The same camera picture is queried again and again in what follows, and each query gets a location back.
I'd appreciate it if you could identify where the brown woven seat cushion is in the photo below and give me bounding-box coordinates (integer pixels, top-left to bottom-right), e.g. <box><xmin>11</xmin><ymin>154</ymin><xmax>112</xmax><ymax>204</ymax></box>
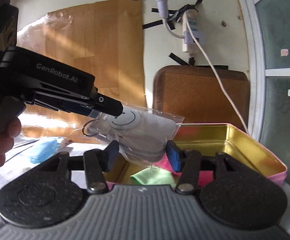
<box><xmin>153</xmin><ymin>66</ymin><xmax>249</xmax><ymax>129</ymax></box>

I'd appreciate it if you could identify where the green cloth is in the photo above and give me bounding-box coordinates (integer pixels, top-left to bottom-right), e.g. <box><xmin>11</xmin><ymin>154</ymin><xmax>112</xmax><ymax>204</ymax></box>
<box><xmin>130</xmin><ymin>166</ymin><xmax>176</xmax><ymax>188</ymax></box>

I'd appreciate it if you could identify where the light blue soft object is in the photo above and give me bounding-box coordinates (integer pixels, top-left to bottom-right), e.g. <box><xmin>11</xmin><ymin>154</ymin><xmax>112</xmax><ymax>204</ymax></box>
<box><xmin>29</xmin><ymin>137</ymin><xmax>58</xmax><ymax>164</ymax></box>

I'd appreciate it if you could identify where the white power strip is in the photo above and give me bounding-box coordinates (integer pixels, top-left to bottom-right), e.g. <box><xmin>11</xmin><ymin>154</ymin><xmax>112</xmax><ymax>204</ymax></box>
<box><xmin>182</xmin><ymin>9</ymin><xmax>205</xmax><ymax>56</ymax></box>

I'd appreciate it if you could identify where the wood pattern vinyl sheet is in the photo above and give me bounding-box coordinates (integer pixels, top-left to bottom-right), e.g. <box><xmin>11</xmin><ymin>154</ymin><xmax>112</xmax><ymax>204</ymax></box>
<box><xmin>17</xmin><ymin>0</ymin><xmax>147</xmax><ymax>144</ymax></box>

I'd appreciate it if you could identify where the pink fluffy towel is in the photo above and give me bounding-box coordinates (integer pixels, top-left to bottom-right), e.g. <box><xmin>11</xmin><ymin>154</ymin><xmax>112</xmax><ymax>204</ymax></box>
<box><xmin>152</xmin><ymin>153</ymin><xmax>215</xmax><ymax>188</ymax></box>

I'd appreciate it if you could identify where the white power cable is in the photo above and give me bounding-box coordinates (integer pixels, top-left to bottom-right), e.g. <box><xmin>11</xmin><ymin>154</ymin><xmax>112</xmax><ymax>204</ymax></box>
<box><xmin>184</xmin><ymin>11</ymin><xmax>251</xmax><ymax>136</ymax></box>

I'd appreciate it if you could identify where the grey plush keychain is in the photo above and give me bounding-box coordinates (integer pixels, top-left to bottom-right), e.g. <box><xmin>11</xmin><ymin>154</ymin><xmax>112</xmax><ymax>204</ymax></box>
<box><xmin>82</xmin><ymin>102</ymin><xmax>185</xmax><ymax>165</ymax></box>

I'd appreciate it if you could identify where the white window frame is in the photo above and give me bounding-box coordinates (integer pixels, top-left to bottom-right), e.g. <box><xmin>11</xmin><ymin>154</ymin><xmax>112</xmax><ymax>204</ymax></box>
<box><xmin>238</xmin><ymin>0</ymin><xmax>290</xmax><ymax>141</ymax></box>

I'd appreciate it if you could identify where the pink macaron tin box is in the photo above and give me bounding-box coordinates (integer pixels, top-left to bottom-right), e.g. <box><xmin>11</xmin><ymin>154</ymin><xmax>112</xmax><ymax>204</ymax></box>
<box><xmin>105</xmin><ymin>124</ymin><xmax>287</xmax><ymax>186</ymax></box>

